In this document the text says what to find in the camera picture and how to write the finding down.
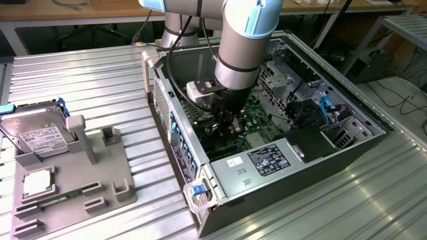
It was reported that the hanging cable with plug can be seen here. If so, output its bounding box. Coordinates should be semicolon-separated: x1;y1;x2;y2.
132;9;155;48

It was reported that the green RAM stick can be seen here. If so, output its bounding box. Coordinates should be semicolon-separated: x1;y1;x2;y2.
36;186;93;208

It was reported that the black chair base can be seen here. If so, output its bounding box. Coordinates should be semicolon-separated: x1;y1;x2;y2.
55;23;133;52

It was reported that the grey parts rack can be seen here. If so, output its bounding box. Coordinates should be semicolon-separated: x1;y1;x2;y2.
11;114;140;240

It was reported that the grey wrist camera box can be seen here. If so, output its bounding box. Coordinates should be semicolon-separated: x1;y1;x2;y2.
186;78;224;112

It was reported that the black camera cable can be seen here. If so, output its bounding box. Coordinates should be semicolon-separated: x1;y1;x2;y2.
165;13;214;112

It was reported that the black device box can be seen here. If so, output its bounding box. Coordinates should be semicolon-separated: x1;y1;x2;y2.
346;49;396;85

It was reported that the blue power supply latch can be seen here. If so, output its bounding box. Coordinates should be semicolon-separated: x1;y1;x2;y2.
188;184;204;197

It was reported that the hard disk with blue caddy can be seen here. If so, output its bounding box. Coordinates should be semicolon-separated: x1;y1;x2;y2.
0;97;80;159

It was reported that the black expansion slot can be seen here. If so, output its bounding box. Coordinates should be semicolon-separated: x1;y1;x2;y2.
206;149;243;161

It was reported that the silver disk bay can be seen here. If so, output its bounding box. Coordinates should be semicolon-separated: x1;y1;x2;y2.
319;116;374;150

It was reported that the silver power supply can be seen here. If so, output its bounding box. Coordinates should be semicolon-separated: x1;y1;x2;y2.
208;138;307;201

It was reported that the open PC case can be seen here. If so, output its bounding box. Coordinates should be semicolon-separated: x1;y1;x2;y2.
141;29;396;238

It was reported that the green motherboard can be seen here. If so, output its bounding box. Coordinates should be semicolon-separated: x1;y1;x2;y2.
178;96;290;163

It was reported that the wooden desk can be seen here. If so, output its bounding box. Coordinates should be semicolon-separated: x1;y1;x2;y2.
0;0;422;57

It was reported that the blue disk wire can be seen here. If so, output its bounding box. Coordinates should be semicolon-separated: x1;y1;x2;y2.
319;96;335;126

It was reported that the silver chipset heatsink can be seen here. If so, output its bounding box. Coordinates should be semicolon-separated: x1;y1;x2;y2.
247;131;264;145

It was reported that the black wire bundle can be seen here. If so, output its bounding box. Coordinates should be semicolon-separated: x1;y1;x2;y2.
284;98;323;130

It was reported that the silver CPU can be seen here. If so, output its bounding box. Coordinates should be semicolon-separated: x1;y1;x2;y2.
21;171;56;195

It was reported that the green GPU with metal bracket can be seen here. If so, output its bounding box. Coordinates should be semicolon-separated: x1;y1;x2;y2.
191;116;250;141

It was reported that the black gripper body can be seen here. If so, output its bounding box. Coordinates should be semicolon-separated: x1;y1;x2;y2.
211;87;252;115

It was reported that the metal slat side table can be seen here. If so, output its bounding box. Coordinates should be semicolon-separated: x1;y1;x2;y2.
339;13;427;83

